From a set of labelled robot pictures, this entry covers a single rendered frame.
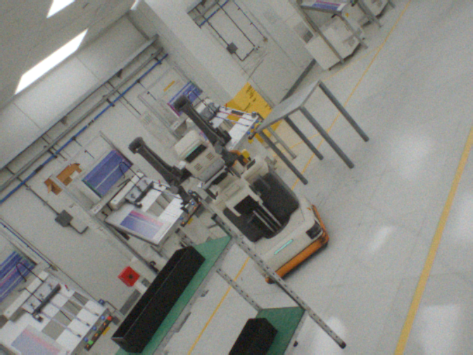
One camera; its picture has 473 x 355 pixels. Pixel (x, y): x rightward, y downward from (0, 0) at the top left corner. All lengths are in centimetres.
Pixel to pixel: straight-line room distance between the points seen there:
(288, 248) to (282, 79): 601
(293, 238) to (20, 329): 251
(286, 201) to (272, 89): 534
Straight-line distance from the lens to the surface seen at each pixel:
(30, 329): 453
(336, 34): 819
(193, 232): 516
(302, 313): 266
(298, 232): 360
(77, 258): 637
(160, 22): 763
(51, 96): 691
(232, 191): 351
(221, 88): 760
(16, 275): 466
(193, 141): 335
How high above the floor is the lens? 171
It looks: 14 degrees down
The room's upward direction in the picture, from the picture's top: 44 degrees counter-clockwise
